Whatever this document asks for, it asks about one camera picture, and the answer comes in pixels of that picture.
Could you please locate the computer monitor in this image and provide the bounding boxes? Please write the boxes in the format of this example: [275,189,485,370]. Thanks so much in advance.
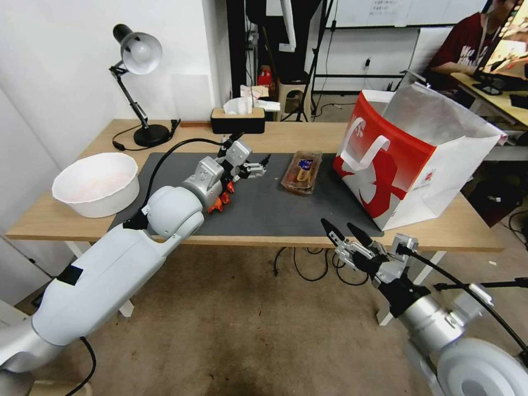
[472,0,528,83]

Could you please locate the black stand leg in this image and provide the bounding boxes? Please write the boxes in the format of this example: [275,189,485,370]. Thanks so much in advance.
[433,277,528,292]

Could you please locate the black tripod stand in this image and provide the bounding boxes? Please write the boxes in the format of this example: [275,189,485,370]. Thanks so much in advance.
[280,0,337,123]

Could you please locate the black floor cable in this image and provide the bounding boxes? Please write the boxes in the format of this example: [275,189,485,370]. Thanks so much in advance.
[273,246,372,286]

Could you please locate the black tissue box wooden lid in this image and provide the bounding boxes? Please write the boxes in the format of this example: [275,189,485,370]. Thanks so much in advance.
[210,107,266,135]

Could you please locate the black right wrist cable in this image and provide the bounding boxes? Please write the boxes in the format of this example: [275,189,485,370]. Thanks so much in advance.
[402,247,528,364]

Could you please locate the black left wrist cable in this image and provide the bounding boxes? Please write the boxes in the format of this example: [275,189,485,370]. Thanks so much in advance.
[123,131,246,230]

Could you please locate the wooden office desk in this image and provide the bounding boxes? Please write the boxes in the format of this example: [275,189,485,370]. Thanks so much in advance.
[449,72,528,129]

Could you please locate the beige plastic stool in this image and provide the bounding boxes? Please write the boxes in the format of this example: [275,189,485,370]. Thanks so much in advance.
[275,78,312,123]

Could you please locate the orange toy crab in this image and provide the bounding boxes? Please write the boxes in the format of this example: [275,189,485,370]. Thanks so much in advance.
[206,181,236,215]

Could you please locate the dark grey desk mat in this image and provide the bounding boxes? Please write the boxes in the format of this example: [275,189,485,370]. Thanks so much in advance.
[108,152,384,238]

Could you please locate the white tissue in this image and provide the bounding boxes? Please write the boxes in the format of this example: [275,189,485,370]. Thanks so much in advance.
[222,98,253,116]

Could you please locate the white paper bowl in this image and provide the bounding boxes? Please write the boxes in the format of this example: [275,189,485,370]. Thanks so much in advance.
[51,151,140,218]

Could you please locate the box of papers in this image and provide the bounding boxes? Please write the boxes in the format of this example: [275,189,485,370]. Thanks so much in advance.
[240,84,281,113]

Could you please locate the wooden table white legs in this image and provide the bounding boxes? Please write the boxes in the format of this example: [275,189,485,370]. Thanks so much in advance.
[6,119,506,327]

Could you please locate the clear disposable takeout box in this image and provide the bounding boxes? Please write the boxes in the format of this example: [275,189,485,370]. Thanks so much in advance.
[281,150,324,196]

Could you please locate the person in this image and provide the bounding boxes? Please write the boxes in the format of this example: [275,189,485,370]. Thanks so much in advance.
[427,0,520,91]

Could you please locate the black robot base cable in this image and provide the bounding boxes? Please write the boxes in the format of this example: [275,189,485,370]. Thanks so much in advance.
[62,336,98,396]

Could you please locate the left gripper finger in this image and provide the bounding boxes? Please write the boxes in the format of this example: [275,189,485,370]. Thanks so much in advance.
[243,154,272,172]
[236,168,267,183]

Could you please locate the black desk lamp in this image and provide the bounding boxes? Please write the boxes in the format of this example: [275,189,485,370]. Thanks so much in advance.
[108,24,171,147]

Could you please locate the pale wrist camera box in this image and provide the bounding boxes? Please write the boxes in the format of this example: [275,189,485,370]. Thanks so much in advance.
[377,263,408,286]

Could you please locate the whiteboard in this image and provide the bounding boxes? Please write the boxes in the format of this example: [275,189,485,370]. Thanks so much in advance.
[329,0,492,29]

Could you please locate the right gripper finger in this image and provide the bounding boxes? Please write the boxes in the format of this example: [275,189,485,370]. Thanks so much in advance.
[321,218,360,269]
[346,222,391,265]

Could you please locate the red white paper delivery bag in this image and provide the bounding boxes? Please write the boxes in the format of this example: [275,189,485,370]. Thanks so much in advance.
[332,80,506,232]

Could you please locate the black lamp cable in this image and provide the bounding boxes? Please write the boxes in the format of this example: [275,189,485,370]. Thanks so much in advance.
[112,118,182,152]

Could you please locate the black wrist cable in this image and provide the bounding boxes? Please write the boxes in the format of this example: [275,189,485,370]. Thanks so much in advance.
[123,131,246,230]
[402,247,528,364]

